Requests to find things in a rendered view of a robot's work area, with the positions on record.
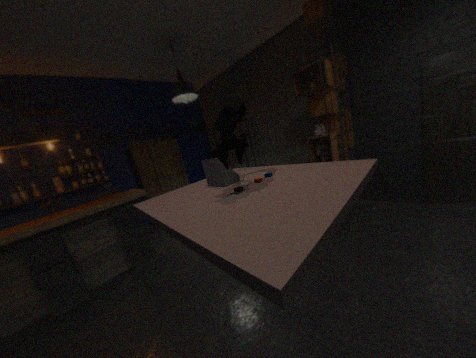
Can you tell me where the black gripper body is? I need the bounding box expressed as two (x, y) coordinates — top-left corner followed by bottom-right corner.
(210, 131), (249, 156)

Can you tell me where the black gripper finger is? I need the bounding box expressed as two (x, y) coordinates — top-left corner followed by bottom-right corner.
(215, 154), (229, 169)
(235, 148), (246, 165)

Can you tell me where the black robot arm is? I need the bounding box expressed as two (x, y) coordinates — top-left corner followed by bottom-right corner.
(215, 99), (247, 147)

